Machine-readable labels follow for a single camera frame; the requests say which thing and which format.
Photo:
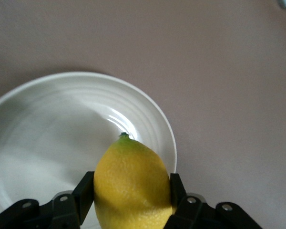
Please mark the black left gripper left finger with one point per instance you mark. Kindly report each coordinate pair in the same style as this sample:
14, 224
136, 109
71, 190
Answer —
62, 210

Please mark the beige plate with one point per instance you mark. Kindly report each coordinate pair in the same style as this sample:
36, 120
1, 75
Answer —
50, 133

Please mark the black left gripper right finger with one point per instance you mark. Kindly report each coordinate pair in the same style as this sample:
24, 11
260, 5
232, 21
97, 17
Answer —
195, 212

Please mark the yellow lemon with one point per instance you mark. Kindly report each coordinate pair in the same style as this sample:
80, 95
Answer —
131, 186

